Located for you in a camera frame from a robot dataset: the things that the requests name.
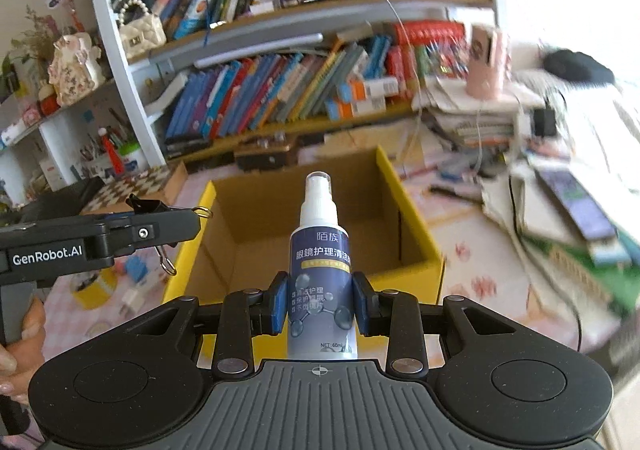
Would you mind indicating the white quilted handbag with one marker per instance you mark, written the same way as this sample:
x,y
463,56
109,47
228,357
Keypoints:
x,y
141,33

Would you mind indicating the black power adapter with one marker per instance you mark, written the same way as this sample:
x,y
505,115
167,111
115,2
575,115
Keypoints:
x,y
544,122

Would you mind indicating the blue label spray bottle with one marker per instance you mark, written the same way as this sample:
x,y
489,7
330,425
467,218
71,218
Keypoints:
x,y
320,250

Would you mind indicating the dark cloth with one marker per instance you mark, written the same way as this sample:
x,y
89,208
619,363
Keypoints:
x,y
577,66

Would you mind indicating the wooden chessboard box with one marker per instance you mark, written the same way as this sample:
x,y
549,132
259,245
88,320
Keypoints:
x,y
145,182

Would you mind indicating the stack of papers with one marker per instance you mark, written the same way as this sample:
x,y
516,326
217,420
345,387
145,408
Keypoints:
x,y
470,115

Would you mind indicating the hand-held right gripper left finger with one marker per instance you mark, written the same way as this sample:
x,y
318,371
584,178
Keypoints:
x,y
279,305

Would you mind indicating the orange white small boxes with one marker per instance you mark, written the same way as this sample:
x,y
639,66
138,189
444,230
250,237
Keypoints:
x,y
365,98

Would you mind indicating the white tub green lid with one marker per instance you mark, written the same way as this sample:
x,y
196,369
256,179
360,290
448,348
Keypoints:
x,y
131,158

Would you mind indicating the person's left hand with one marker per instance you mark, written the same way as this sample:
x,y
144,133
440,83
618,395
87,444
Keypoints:
x,y
32,325

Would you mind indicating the pen holder with pens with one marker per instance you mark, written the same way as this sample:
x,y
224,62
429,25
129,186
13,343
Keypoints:
x,y
92,160

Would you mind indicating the white bookshelf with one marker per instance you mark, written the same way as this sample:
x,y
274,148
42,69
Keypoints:
x,y
116,60

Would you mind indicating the black binder clip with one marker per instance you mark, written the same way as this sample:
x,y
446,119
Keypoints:
x,y
145,204

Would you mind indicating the pink cup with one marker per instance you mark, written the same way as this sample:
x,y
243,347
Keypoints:
x,y
485,70

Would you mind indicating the white charger plug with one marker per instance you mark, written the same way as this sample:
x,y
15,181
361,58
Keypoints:
x,y
132,302

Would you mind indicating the black chair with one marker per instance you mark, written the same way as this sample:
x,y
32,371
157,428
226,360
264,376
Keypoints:
x,y
60,202

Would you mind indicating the yellow cardboard box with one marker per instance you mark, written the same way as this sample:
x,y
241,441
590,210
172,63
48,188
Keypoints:
x,y
250,220

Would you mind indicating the pile of books and papers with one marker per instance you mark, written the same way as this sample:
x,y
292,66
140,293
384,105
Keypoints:
x,y
565,210

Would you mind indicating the dark brown case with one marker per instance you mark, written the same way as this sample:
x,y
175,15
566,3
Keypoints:
x,y
265,153

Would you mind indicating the red glue bottle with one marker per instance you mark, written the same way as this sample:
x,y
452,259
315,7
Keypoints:
x,y
112,155

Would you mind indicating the yellow tape roll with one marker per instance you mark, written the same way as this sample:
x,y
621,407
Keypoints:
x,y
95,292

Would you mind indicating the red box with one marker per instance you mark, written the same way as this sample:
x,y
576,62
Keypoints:
x,y
430,34

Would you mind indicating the small blue block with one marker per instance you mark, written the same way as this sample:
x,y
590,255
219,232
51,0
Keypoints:
x,y
138,271

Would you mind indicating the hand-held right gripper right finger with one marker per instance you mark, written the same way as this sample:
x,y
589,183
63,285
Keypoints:
x,y
361,305

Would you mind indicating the black pen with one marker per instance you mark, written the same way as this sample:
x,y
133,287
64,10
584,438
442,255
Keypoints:
x,y
452,193

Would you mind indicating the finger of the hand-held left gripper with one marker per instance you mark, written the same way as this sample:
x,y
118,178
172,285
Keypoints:
x,y
165,227

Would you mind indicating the pink checked desktop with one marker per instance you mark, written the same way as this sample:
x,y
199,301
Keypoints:
x,y
475,260

